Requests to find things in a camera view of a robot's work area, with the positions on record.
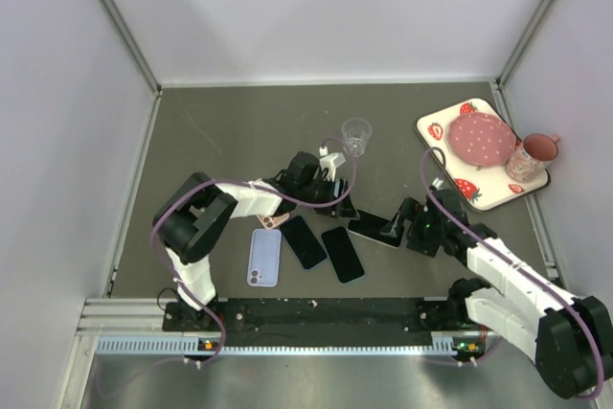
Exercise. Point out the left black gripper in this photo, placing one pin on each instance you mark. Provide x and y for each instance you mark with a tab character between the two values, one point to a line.
344	209

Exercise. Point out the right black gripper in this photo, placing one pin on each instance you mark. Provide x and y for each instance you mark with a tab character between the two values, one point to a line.
414	211

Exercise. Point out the black phone white edge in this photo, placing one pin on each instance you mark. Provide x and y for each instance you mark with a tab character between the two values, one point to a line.
368	226

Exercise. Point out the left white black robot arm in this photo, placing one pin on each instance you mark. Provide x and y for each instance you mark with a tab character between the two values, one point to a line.
190	223

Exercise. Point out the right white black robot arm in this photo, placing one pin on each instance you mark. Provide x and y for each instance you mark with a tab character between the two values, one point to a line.
568	338

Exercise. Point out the black phone middle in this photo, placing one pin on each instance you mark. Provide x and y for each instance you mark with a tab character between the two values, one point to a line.
344	259

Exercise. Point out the black phone blue edge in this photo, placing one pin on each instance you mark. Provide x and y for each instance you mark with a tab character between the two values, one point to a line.
305	246

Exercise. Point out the pink phone case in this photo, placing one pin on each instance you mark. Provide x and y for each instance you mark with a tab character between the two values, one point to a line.
272	222

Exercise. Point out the lavender phone case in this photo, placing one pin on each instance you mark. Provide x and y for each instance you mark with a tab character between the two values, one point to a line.
264	258

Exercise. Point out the clear plastic cup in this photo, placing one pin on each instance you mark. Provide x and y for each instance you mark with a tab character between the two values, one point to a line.
356	134

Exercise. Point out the strawberry pattern tray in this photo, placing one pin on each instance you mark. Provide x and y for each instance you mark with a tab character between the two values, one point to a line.
482	188

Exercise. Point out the pink polka dot plate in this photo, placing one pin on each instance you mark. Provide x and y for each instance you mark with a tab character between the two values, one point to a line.
480	139

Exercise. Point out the pink floral mug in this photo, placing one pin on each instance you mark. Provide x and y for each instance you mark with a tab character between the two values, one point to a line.
532	156

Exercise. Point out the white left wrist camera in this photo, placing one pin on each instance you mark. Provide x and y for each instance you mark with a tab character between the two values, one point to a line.
332	161

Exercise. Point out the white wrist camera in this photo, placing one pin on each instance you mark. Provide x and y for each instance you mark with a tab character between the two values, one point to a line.
437	184
332	161

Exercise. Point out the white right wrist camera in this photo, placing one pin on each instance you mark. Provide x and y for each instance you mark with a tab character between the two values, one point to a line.
437	184

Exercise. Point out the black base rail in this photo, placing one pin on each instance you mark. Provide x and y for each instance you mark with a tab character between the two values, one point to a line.
338	322

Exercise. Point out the grey slotted cable duct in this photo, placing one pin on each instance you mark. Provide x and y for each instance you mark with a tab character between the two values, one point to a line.
436	344

